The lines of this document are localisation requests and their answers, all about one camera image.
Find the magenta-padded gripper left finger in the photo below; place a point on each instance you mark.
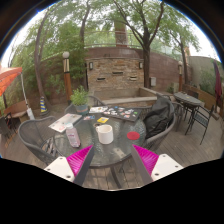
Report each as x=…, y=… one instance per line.
x=63, y=166

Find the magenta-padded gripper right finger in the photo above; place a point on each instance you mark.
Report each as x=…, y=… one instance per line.
x=160, y=166

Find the pink drink bottle white cap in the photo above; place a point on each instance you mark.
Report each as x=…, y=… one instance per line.
x=73, y=136

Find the grey wicker chair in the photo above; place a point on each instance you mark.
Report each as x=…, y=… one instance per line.
x=33, y=133
x=95, y=100
x=163, y=136

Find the flat round red coaster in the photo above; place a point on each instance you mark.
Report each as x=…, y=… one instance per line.
x=133, y=136

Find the silver laptop with stickers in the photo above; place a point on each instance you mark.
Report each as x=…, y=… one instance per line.
x=65, y=122

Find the black jacket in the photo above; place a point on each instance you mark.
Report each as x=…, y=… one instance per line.
x=158, y=116

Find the white mug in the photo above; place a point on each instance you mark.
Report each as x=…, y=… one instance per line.
x=105, y=135

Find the small blue and red card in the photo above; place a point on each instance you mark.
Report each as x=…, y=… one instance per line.
x=89, y=117

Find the yellow card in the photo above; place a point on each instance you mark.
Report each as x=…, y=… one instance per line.
x=103, y=120

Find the dark metal patio chair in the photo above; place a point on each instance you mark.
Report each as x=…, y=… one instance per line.
x=201, y=118
x=6, y=126

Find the blue yellow striped cone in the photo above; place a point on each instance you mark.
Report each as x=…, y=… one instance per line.
x=43, y=106

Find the black laptop with stickers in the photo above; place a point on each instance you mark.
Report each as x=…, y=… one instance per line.
x=121, y=114

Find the potted green plant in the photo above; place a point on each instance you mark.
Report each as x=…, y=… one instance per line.
x=80, y=98

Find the round dark patio table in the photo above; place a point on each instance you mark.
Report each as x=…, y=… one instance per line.
x=187, y=98

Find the wooden bench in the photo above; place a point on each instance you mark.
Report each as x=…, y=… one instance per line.
x=16, y=109

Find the tree with forked dark trunk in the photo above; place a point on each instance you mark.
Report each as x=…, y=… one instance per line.
x=146, y=66

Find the closed dark red umbrella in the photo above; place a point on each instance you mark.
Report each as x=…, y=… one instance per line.
x=218, y=83

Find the tree with thin trunk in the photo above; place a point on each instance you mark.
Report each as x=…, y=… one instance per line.
x=184, y=66

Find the tree with leaning trunk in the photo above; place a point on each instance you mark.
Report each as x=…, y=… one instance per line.
x=37, y=66

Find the orange patio umbrella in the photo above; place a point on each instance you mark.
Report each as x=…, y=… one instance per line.
x=8, y=78

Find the grey wall box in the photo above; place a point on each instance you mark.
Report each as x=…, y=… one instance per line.
x=153, y=81

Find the brown lamp post globe top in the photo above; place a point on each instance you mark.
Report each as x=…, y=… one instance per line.
x=67, y=80
x=180, y=76

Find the wall lamp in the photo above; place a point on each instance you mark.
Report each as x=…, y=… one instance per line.
x=141, y=65
x=91, y=66

